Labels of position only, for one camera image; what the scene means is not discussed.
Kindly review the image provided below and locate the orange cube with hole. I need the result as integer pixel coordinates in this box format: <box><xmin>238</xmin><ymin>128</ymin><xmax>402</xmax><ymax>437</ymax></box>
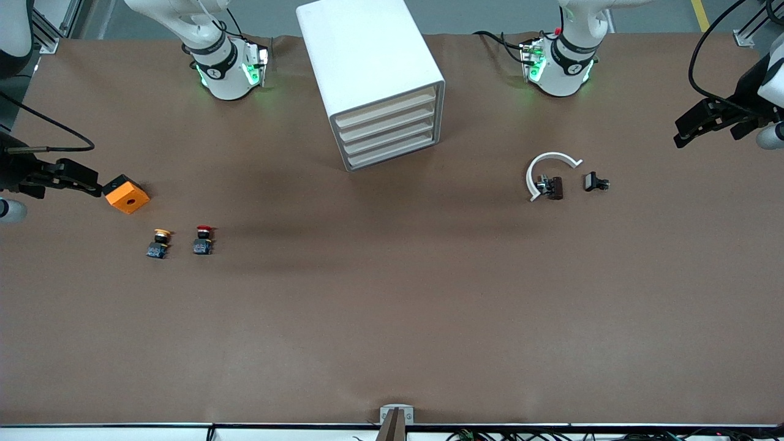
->
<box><xmin>102</xmin><ymin>174</ymin><xmax>151</xmax><ymax>216</ymax></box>

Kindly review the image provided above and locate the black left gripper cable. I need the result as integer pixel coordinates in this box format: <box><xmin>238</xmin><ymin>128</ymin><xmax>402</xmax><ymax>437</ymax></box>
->
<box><xmin>688</xmin><ymin>0</ymin><xmax>784</xmax><ymax>118</ymax></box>

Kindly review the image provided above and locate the white table edge rail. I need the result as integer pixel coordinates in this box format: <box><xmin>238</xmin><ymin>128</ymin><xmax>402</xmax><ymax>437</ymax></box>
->
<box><xmin>0</xmin><ymin>421</ymin><xmax>784</xmax><ymax>441</ymax></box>

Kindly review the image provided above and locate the white half ring clamp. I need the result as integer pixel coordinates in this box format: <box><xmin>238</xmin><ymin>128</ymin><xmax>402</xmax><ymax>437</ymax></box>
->
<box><xmin>526</xmin><ymin>151</ymin><xmax>583</xmax><ymax>203</ymax></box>

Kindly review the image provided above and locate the red mushroom push button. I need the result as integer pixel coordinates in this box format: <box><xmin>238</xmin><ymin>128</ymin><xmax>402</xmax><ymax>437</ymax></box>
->
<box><xmin>192</xmin><ymin>225</ymin><xmax>216</xmax><ymax>256</ymax></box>

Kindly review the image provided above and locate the metal valve with brown handle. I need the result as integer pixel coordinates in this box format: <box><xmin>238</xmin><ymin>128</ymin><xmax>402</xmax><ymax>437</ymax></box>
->
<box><xmin>535</xmin><ymin>175</ymin><xmax>564</xmax><ymax>201</ymax></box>

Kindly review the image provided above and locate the black arm base cable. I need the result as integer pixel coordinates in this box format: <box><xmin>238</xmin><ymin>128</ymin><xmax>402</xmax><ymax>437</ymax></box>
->
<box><xmin>473</xmin><ymin>31</ymin><xmax>529</xmax><ymax>62</ymax></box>

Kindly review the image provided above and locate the grey table edge bracket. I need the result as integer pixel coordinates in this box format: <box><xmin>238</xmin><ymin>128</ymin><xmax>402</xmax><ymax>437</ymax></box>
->
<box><xmin>379</xmin><ymin>404</ymin><xmax>415</xmax><ymax>441</ymax></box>

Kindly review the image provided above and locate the brown table mat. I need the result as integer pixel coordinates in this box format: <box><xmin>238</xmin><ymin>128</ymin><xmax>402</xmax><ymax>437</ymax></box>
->
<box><xmin>0</xmin><ymin>31</ymin><xmax>784</xmax><ymax>426</ymax></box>

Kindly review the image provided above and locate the yellow mushroom push button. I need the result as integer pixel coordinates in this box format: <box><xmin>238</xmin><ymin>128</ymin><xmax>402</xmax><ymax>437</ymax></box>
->
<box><xmin>146</xmin><ymin>228</ymin><xmax>175</xmax><ymax>260</ymax></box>

